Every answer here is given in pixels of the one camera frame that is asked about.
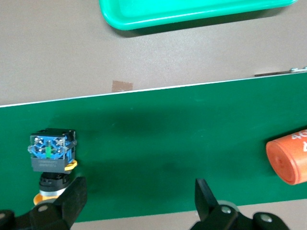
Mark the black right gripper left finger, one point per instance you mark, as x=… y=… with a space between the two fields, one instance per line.
x=64 y=206

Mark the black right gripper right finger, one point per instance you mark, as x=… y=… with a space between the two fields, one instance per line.
x=208 y=210

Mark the yellow push button switch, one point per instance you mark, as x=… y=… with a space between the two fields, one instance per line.
x=51 y=148

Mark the orange cylinder white 4680 print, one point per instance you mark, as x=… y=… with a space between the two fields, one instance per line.
x=287 y=163

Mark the green conveyor belt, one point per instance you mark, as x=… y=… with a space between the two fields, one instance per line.
x=156 y=143

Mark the brown tape piece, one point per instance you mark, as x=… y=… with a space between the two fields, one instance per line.
x=122 y=86

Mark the green plastic tray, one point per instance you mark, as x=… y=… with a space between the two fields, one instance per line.
x=192 y=9

